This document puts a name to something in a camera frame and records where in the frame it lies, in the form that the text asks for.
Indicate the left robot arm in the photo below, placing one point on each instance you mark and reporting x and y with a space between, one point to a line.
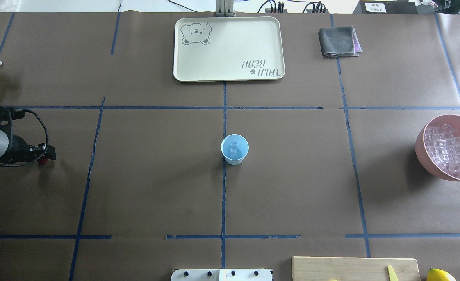
14 150

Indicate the yellow plastic knife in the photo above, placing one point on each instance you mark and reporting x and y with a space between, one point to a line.
391 273

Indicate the clear ice cubes pile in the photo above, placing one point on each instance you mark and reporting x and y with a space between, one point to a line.
442 144

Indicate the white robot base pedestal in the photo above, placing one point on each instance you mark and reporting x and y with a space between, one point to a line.
246 274

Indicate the cream bear tray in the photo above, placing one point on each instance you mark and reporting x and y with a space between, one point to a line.
228 49

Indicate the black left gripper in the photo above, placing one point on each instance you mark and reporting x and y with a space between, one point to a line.
16 147

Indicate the wooden cutting board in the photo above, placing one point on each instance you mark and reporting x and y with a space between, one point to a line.
306 268

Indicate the yellow lemon left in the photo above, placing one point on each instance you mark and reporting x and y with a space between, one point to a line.
435 274

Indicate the pink bowl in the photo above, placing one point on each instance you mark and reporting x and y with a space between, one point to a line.
421 153

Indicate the grey folded cloth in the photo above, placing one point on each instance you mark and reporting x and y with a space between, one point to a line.
339 42

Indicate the light blue cup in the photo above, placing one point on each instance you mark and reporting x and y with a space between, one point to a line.
243 148

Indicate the clear ice cube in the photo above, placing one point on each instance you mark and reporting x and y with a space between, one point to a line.
233 150

